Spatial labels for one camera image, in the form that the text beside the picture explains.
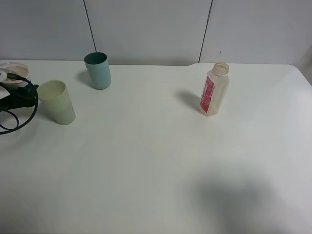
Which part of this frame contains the blue-sleeved clear cup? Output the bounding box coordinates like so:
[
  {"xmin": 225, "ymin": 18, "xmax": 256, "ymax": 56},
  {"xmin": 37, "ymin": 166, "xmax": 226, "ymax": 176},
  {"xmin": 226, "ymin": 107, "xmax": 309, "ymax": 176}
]
[{"xmin": 0, "ymin": 62, "xmax": 31, "ymax": 88}]

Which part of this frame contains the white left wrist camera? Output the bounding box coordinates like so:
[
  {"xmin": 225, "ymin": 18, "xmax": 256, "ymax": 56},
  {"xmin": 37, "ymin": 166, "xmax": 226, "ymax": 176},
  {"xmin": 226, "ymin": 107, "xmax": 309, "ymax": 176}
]
[{"xmin": 0, "ymin": 69, "xmax": 10, "ymax": 99}]

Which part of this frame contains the teal green plastic cup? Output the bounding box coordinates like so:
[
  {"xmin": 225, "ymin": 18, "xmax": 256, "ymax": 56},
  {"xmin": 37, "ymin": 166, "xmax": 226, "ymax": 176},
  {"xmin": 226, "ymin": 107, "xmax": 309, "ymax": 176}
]
[{"xmin": 84, "ymin": 52, "xmax": 111, "ymax": 90}]

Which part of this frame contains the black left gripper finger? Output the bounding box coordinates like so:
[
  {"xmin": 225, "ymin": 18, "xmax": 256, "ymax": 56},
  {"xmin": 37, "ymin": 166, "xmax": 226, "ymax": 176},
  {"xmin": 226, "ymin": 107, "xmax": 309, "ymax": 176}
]
[{"xmin": 16, "ymin": 82, "xmax": 39, "ymax": 100}]

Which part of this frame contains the light green plastic cup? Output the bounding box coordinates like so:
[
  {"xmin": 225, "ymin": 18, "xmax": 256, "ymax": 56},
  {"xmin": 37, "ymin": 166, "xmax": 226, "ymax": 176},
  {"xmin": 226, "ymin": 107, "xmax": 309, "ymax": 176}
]
[{"xmin": 37, "ymin": 80, "xmax": 76, "ymax": 125}]

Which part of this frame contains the black left camera cable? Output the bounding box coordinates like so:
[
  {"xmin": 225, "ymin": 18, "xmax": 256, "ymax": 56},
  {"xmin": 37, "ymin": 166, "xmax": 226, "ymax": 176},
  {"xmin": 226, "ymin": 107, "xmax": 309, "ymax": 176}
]
[{"xmin": 0, "ymin": 72, "xmax": 39, "ymax": 135}]

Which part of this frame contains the pink-labelled plastic drink bottle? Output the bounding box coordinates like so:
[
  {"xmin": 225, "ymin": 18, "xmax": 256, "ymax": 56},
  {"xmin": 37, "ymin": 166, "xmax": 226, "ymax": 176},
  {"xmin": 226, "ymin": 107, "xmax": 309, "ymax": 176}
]
[{"xmin": 199, "ymin": 62, "xmax": 230, "ymax": 117}]

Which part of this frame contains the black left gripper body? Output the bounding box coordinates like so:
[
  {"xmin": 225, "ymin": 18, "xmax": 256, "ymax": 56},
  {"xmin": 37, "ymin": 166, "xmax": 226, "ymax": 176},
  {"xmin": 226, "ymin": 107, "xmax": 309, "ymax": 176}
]
[{"xmin": 0, "ymin": 89, "xmax": 34, "ymax": 111}]

